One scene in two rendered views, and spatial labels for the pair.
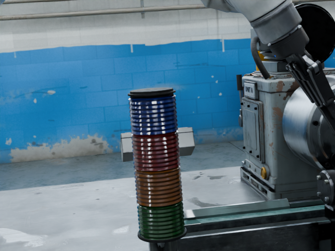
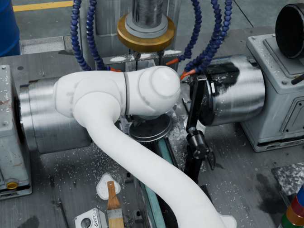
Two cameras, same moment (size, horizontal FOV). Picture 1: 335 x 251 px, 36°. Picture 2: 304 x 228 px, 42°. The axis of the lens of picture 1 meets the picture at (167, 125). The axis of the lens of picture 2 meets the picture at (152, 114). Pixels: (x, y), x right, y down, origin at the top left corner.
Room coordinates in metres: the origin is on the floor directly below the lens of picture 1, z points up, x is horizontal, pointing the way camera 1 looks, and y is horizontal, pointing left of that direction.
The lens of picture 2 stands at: (1.17, 0.49, 2.06)
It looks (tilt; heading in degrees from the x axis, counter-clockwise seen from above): 48 degrees down; 259
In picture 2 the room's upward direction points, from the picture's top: 5 degrees clockwise
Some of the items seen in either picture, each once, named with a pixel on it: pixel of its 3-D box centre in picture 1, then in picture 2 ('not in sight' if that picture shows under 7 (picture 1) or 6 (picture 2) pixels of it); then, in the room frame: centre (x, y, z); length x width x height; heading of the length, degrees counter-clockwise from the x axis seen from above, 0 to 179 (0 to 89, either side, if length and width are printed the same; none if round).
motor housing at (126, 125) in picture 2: not in sight; (144, 106); (1.00, -0.48, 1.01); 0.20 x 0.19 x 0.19; 97
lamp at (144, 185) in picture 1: (158, 183); (299, 211); (0.64, 0.02, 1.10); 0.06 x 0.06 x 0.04
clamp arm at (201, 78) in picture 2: not in sight; (195, 106); (0.85, -0.37, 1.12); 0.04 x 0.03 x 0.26; 97
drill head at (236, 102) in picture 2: not in sight; (231, 88); (0.67, -0.52, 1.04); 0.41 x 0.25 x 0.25; 7
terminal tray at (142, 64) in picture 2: not in sight; (142, 79); (1.01, -0.52, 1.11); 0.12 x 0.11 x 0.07; 97
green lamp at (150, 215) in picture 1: (160, 216); (294, 219); (0.64, 0.02, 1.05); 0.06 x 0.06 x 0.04
